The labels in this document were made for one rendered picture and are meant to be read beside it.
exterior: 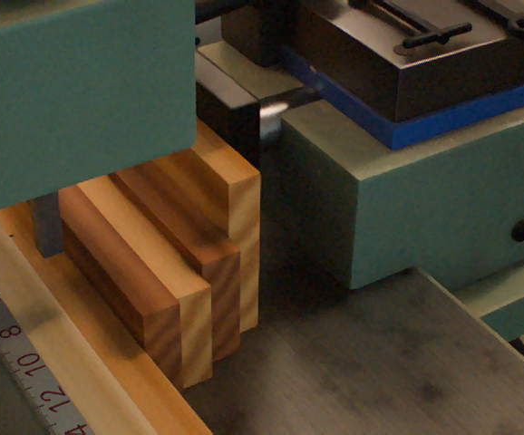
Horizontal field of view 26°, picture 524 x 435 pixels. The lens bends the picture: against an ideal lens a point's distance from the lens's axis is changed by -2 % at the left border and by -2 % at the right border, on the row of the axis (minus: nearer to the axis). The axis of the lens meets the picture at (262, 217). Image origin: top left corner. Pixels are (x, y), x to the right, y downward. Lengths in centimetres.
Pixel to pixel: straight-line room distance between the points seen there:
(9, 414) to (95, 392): 4
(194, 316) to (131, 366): 4
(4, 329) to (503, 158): 25
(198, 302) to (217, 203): 4
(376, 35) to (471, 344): 14
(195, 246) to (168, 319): 4
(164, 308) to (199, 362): 5
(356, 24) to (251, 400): 17
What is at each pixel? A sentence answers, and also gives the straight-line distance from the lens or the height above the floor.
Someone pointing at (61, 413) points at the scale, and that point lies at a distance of 39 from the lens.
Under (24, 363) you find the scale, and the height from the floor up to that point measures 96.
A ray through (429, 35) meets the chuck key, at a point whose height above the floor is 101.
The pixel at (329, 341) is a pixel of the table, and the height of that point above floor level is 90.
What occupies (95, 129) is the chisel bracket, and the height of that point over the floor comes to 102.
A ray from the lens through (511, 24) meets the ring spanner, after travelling 53.
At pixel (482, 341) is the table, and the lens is 51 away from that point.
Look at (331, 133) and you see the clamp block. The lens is 52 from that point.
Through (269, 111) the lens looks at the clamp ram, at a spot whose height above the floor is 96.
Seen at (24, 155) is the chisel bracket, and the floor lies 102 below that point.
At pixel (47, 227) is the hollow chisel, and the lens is 46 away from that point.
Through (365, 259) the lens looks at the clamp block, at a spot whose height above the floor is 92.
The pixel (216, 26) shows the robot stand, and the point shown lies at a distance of 108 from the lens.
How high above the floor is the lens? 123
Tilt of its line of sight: 36 degrees down
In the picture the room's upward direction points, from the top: 1 degrees clockwise
